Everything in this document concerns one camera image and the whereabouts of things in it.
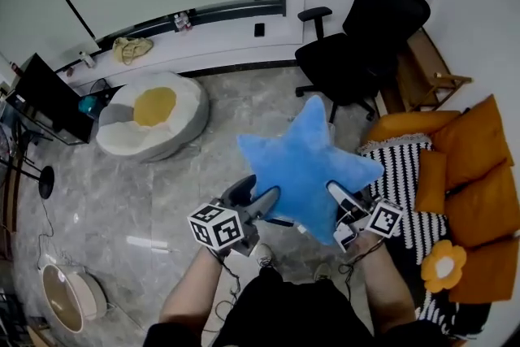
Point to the red label plastic bottle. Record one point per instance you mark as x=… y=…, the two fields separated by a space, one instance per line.
x=187 y=21

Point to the large orange sofa pillow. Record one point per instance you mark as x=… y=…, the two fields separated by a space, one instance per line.
x=471 y=142
x=487 y=272
x=487 y=207

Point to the teal bag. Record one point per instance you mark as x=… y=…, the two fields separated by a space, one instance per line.
x=90 y=106

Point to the person's shoe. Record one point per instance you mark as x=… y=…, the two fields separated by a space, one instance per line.
x=323 y=272
x=265 y=255

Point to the small clear bottle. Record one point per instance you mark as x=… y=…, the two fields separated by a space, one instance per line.
x=87 y=59

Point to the wooden side table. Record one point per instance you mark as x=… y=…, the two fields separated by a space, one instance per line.
x=418 y=65

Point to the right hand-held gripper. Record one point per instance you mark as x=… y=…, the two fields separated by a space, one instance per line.
x=384 y=219

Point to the small orange sofa pillow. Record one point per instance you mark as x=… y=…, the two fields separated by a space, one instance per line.
x=430 y=183

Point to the black office chair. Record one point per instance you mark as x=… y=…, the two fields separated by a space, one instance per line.
x=365 y=61

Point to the blue star pillow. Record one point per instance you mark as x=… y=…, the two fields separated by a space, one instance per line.
x=300 y=166

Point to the person's black shirt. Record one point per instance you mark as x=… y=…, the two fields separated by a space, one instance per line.
x=292 y=317

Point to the person's left shoe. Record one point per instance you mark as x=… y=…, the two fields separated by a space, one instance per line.
x=265 y=255

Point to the black wall socket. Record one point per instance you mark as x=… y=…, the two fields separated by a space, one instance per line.
x=259 y=30

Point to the orange flower pillow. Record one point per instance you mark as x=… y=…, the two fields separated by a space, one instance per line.
x=443 y=268

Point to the person's black trousers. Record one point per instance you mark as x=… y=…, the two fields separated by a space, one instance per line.
x=269 y=276

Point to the black flat panel screen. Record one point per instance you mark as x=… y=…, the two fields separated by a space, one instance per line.
x=53 y=97

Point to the person's left forearm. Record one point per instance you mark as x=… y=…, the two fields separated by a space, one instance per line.
x=187 y=296

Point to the person's right shoe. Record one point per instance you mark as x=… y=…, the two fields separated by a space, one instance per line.
x=323 y=272

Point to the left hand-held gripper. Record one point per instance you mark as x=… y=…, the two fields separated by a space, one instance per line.
x=217 y=227

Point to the yellow cloth bag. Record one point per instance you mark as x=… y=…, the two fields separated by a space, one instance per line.
x=130 y=49

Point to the orange sofa with striped blanket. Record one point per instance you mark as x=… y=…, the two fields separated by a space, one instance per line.
x=400 y=174

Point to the egg shaped bean bag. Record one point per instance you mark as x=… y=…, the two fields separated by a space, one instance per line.
x=134 y=138

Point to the clear plastic bottle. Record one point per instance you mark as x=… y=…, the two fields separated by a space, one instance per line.
x=178 y=22

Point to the black round base stand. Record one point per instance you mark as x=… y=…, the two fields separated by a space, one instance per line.
x=46 y=183

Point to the person's right forearm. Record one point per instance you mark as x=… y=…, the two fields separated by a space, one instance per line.
x=386 y=288

